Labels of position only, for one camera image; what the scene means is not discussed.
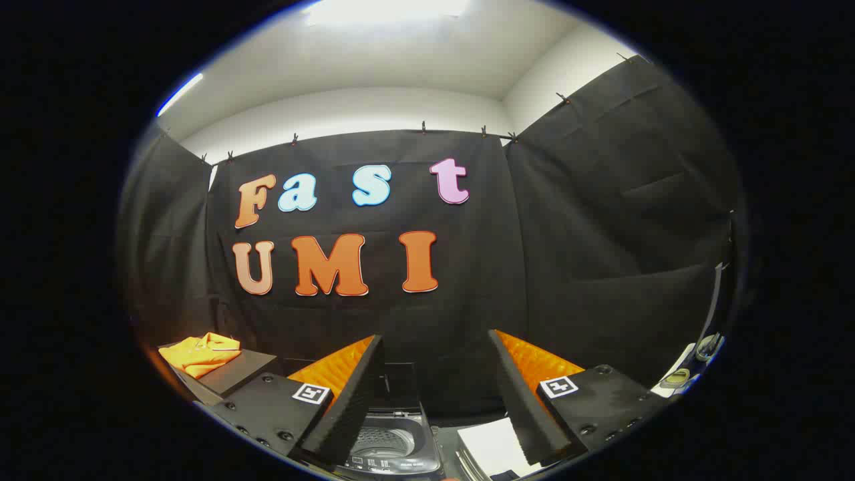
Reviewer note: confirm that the ceiling light panel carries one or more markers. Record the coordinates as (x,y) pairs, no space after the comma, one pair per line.
(387,10)

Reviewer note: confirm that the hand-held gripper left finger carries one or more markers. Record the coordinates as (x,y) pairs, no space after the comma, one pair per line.
(354,401)

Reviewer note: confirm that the grey slipper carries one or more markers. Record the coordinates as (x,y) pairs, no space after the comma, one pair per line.
(708,347)

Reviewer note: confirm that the white board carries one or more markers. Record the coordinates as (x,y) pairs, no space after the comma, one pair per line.
(491,447)

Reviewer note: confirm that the olive slipper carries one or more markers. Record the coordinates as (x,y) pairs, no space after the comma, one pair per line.
(674,379)

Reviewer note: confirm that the row of black clips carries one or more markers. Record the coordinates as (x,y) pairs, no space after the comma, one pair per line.
(423,127)

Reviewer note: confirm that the yellow polo shirt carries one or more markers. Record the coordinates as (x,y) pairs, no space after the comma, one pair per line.
(200,354)

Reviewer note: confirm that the black backdrop cloth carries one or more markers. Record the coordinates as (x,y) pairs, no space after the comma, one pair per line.
(568,267)

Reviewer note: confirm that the grey cabinet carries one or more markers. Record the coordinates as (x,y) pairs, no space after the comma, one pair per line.
(237,374)

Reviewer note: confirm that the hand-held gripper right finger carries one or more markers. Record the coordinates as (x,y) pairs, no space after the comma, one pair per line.
(524,407)

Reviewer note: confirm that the washing machine glass lid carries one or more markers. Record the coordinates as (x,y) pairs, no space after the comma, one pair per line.
(401,387)

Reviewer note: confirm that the dark grey washing machine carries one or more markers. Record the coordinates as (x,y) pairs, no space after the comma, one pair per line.
(391,444)

